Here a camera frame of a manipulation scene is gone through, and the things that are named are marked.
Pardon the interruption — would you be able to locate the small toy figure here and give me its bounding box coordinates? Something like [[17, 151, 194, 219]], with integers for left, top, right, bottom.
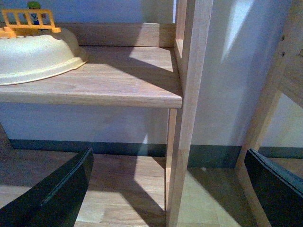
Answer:
[[27, 1, 41, 25]]

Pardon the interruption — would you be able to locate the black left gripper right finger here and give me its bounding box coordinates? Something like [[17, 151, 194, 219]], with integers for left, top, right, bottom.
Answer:
[[244, 149, 303, 227]]

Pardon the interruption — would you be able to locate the wooden shelf unit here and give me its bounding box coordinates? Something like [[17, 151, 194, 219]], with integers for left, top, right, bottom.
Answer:
[[0, 0, 213, 227]]

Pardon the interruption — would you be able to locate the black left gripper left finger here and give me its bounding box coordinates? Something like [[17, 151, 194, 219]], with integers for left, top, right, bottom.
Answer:
[[0, 148, 94, 227]]

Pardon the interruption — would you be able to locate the yellow toy railing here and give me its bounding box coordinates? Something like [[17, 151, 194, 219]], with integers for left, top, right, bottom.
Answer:
[[0, 9, 61, 38]]

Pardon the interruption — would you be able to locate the wooden furniture leg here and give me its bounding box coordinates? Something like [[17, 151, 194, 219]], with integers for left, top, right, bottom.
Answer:
[[235, 0, 303, 227]]

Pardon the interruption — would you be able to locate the cream toy boat hull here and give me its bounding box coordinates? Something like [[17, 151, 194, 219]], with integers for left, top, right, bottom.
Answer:
[[0, 28, 88, 86]]

